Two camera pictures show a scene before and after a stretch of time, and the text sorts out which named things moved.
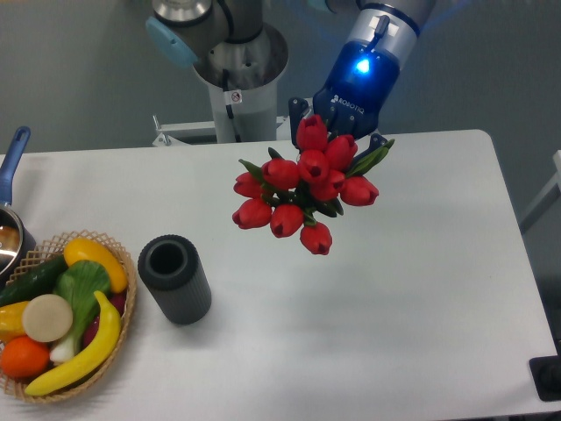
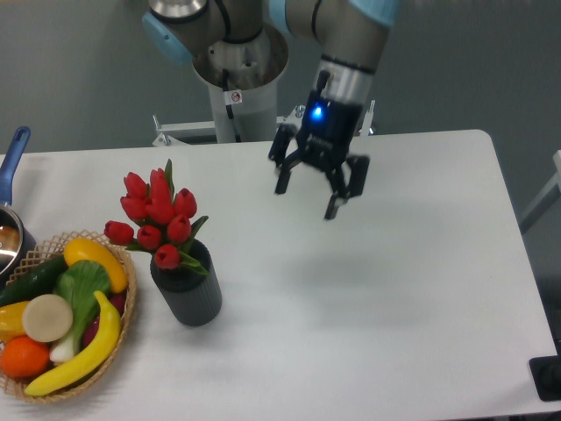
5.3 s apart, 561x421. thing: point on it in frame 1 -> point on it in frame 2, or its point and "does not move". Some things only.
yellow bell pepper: [11, 321] does not move
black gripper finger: [296, 108] -> [283, 136]
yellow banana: [88, 364] does not move
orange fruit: [24, 358] does not move
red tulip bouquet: [329, 174] -> [164, 223]
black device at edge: [546, 376] does not move
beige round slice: [47, 317] does not move
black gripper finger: [376, 141] -> [358, 167]
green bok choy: [79, 283] does not move
